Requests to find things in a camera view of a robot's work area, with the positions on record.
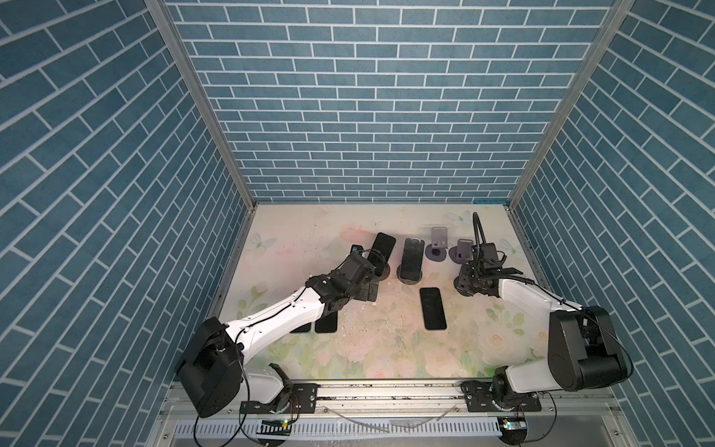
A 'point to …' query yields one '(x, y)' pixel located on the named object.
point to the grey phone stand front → (463, 251)
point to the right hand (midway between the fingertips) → (465, 272)
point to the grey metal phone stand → (436, 251)
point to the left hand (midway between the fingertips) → (364, 282)
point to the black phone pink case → (433, 308)
